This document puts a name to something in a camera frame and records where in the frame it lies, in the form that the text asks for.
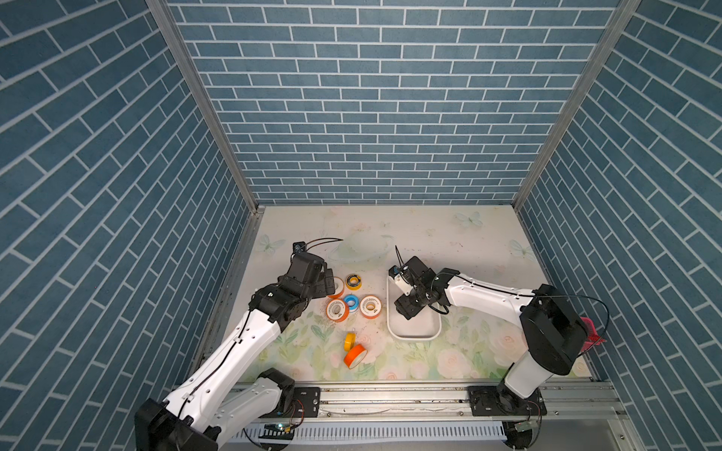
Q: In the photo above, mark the blue tape roll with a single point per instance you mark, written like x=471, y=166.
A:
x=352, y=302

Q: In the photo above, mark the small yellow tape roll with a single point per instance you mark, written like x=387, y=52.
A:
x=349, y=342

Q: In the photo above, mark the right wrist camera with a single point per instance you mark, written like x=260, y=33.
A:
x=400, y=282

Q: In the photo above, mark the white storage box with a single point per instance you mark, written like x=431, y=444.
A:
x=425, y=326

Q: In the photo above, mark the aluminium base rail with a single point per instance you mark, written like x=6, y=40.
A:
x=457, y=401

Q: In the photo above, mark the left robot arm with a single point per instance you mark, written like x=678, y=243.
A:
x=202, y=414

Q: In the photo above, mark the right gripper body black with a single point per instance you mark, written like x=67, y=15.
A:
x=412, y=303

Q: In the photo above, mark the yellow black tape roll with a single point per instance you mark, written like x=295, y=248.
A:
x=353, y=282

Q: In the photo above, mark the pink basket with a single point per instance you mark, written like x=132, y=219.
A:
x=593, y=338

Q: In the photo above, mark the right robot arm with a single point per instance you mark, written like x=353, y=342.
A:
x=554, y=333

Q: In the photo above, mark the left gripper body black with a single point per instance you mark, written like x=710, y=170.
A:
x=320, y=287

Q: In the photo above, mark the orange sealing tape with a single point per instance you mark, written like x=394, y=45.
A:
x=371, y=307
x=339, y=288
x=337, y=310

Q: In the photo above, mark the orange tape roll on edge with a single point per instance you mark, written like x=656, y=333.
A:
x=355, y=356

